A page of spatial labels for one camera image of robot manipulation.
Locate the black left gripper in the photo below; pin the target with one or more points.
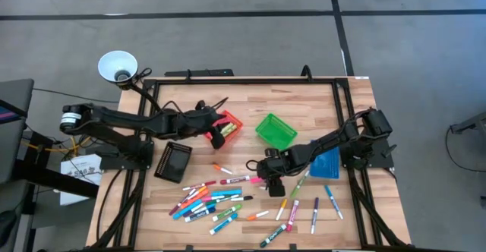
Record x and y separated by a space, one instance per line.
197 121

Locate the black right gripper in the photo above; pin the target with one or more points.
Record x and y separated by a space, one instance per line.
281 164

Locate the pink highlighter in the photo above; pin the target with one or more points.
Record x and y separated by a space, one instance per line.
224 121

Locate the light green highlighter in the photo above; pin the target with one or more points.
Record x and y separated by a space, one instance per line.
230 132
227 127

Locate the coral red highlighter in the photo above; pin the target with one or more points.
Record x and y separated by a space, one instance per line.
257 180

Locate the orange plastic basket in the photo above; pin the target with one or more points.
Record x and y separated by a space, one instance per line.
232 116

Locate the red Expo marker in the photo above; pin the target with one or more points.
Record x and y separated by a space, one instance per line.
235 179

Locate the black cap white marker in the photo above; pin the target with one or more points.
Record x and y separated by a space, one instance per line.
243 198

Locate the orange cap white marker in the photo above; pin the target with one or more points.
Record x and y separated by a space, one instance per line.
223 169
258 215

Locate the light blue highlighter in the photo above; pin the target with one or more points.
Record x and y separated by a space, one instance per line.
226 192

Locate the green plastic basket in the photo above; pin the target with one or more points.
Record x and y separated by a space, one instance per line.
275 130

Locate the dark green thin marker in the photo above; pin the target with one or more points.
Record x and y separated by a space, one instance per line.
228 198

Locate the pink Expo marker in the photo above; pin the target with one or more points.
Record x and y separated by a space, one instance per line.
292 215

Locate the light green Expo marker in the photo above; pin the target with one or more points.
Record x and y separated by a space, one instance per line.
227 212

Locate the blue plastic basket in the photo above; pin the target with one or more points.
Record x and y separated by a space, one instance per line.
324 166

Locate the dark green Expo marker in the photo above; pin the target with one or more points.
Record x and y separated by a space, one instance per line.
273 235

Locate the teal Expo marker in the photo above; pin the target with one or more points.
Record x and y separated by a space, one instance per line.
224 223

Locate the red thin marker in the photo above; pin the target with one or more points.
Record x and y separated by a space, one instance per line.
199 185

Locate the blue cap white marker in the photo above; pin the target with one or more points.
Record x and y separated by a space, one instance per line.
203 208

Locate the orange highlighter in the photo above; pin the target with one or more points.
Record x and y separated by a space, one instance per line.
194 199

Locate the dark blue Expo marker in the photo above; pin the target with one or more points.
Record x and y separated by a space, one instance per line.
200 215

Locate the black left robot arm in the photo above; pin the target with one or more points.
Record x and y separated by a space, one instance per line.
125 119

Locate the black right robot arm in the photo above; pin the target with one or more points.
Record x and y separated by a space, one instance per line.
330 142

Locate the black power strip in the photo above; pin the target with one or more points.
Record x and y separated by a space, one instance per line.
201 73

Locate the black plastic basket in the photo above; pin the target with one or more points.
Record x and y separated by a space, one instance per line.
172 162

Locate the black clamp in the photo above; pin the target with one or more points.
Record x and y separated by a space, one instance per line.
307 71

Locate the white printed paper sheet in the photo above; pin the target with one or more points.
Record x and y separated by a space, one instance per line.
77 191

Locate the black stand beam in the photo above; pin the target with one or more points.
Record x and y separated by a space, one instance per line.
57 178

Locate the dark grey chair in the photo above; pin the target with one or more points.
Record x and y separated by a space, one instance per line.
15 96

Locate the grey chair base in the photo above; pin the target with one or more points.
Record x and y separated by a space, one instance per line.
471 125

